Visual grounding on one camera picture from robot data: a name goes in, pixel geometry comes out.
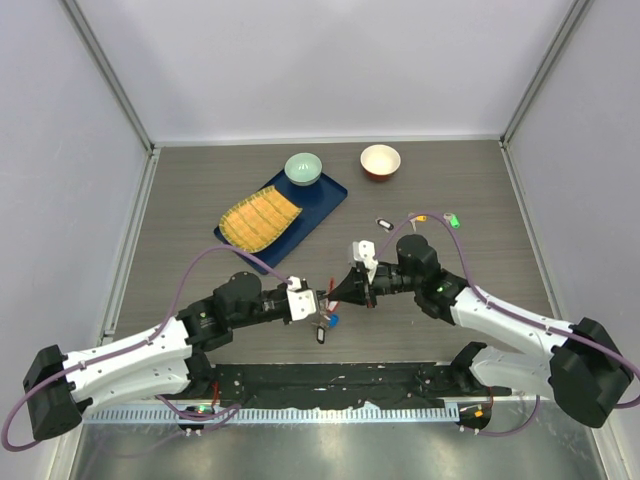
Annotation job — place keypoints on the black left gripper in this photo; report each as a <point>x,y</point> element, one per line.
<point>283,287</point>

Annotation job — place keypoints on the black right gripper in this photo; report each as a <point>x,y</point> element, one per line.
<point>356,288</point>

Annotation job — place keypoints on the keyring bunch with tags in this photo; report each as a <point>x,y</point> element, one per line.
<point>326,317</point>

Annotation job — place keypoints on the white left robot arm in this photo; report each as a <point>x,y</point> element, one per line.
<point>167,359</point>

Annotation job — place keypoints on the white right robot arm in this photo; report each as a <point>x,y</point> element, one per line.
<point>576,365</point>

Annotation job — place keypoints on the key with black tag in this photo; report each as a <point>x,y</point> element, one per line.
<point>385,224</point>

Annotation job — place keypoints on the woven bamboo plate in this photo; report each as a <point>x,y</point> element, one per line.
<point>256,222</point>

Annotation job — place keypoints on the key with yellow tag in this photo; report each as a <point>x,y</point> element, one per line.
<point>415,219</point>

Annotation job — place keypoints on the key with green tag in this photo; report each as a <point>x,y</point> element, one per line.
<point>452,220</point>

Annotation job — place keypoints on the red bowl white inside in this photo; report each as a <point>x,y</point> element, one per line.
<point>380,162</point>

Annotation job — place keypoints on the light green bowl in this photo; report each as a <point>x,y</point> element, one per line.
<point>303,169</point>

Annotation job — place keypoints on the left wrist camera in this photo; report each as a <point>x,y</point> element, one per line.
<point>302,300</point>

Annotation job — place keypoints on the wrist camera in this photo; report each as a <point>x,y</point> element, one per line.
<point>363,259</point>
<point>302,300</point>

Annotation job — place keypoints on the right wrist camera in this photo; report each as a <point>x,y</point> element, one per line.
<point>363,259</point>

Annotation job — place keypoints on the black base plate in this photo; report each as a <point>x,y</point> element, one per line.
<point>338,386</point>

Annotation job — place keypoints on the white slotted cable duct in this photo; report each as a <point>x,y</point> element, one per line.
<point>157,414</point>

